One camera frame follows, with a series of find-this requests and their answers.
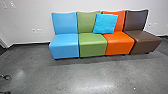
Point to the blue sofa chair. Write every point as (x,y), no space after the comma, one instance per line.
(64,45)

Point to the orange sofa chair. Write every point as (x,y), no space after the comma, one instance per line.
(118,42)

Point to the dark table foot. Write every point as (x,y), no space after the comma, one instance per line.
(6,77)

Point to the brown sofa chair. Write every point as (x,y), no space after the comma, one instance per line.
(144,39)

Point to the cyan cushion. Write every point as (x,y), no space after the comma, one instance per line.
(105,23)

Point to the green sofa chair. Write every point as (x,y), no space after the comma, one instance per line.
(91,44)

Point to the white light switch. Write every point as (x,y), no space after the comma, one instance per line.
(3,5)
(12,4)

